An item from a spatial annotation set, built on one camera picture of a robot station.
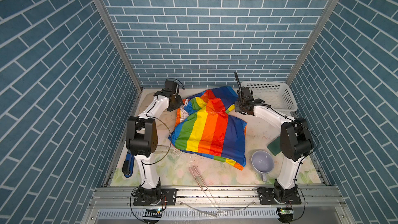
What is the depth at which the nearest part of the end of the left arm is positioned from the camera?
72 cm

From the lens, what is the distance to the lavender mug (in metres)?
0.77

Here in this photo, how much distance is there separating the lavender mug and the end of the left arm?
0.51 meters
